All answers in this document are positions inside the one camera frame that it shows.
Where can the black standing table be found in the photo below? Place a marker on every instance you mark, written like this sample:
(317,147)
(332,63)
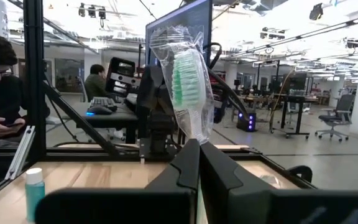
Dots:
(297,99)

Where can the black keyboard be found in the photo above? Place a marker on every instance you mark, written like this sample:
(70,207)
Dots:
(102,102)

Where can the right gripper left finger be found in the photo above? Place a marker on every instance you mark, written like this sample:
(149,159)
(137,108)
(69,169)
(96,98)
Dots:
(166,202)

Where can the dark office chair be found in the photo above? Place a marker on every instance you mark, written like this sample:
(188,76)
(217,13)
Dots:
(337,116)

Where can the silver aluminium strip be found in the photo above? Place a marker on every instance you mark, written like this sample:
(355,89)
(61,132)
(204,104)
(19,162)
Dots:
(20,152)

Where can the dark grey desk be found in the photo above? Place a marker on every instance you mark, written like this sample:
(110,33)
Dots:
(120,118)

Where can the black lit computer tower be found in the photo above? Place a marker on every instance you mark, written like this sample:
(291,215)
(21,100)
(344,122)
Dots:
(246,123)

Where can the black aluminium table frame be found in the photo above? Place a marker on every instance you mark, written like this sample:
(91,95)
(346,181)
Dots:
(34,77)

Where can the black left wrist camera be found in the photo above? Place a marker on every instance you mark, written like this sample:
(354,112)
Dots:
(121,67)

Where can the black lit computer mouse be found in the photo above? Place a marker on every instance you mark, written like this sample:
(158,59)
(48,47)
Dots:
(99,110)

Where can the green toothbrush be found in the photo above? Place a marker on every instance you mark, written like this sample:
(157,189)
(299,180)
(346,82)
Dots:
(186,81)

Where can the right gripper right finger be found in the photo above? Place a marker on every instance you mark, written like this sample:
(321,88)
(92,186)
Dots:
(259,208)

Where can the teal bottle white cap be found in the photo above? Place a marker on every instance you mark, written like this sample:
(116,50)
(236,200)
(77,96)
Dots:
(34,196)

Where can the blue screen monitor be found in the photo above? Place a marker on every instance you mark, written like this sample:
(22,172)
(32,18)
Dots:
(179,15)

